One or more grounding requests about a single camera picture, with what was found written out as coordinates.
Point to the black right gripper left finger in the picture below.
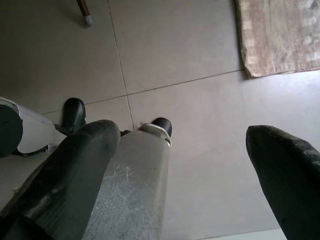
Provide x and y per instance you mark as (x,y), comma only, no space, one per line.
(65,175)

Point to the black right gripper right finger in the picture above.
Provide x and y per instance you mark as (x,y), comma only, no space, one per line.
(290,180)

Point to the white robot left leg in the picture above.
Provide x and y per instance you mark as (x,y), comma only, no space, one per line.
(32,130)

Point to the black robot left foot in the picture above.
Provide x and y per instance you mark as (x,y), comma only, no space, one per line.
(73,112)

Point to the black robot foot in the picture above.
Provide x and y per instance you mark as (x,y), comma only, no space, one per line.
(73,112)
(163,125)

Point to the silver robot right leg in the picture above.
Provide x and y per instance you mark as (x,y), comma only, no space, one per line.
(135,190)

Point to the black robot right foot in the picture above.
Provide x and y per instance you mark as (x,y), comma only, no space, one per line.
(163,125)

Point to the beige patterned rug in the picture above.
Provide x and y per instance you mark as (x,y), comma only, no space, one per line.
(280,35)

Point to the brown wooden chair leg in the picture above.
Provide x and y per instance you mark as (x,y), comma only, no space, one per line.
(85,11)

